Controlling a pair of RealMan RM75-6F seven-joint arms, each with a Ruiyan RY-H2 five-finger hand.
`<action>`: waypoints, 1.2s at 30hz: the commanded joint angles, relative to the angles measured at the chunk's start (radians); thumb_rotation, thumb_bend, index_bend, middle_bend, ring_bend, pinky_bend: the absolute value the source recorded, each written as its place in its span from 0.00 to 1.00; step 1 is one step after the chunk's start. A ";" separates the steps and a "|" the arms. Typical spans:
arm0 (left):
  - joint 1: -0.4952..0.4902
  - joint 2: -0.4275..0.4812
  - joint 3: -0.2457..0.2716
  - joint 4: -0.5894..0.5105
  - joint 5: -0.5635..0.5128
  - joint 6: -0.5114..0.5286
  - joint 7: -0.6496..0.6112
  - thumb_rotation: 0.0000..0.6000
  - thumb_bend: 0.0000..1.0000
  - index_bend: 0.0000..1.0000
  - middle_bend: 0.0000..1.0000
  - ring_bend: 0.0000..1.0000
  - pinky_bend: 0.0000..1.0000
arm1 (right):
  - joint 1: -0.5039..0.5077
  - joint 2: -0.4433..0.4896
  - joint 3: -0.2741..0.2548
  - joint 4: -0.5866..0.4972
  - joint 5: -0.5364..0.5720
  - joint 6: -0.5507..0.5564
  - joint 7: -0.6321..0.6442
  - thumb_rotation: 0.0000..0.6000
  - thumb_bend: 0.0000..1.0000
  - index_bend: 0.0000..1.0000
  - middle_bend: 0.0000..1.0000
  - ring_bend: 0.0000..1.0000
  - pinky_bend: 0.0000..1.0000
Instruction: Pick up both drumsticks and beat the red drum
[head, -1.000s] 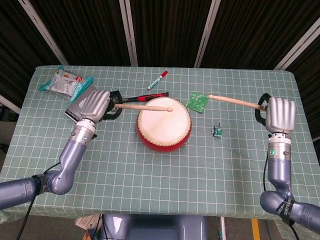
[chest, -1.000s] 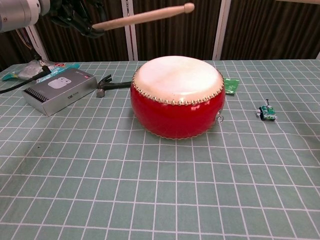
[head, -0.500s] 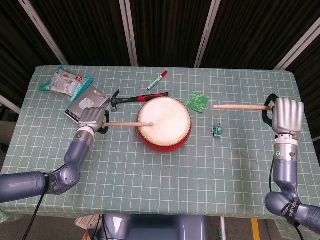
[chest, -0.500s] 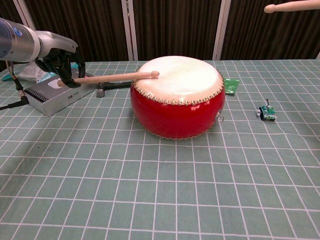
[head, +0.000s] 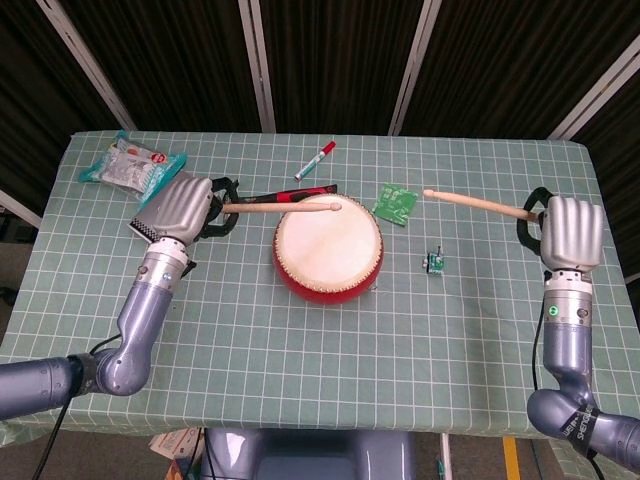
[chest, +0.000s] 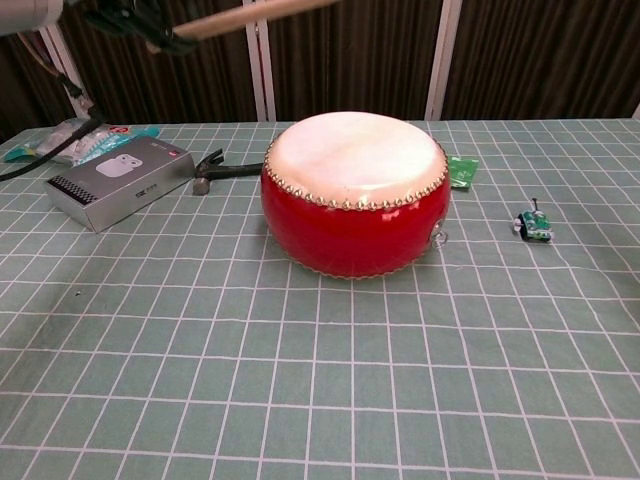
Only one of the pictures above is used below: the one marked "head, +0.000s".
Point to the white partition post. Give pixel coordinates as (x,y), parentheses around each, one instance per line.
(414,65)
(17,207)
(87,65)
(600,92)
(257,65)

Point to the small green electronic module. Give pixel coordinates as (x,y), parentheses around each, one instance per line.
(435,263)

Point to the wooden drumstick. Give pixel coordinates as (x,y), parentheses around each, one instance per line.
(280,207)
(475,202)

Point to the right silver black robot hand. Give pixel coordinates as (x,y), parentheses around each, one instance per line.
(572,235)

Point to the black red claw hammer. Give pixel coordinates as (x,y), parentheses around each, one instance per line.
(295,192)

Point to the teal snack packet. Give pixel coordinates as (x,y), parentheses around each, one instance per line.
(125,165)

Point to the green checked tablecloth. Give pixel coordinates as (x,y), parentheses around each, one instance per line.
(250,360)

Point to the green circuit board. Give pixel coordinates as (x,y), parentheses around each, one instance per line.
(395,202)

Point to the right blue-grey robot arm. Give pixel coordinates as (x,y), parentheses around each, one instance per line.
(567,340)

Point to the white marker red cap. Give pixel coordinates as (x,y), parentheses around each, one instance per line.
(315,161)

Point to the white printed cardboard box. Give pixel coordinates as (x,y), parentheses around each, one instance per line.
(175,442)

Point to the grey earbuds box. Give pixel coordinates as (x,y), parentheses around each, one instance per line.
(145,222)

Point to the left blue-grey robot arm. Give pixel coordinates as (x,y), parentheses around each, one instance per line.
(140,320)

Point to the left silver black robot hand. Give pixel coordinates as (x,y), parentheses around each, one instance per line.
(182,210)

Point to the red drum white skin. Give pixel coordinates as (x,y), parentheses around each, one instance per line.
(327,250)

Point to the white table leg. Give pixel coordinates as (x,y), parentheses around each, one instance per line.
(446,455)

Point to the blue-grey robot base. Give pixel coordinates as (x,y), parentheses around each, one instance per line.
(310,455)

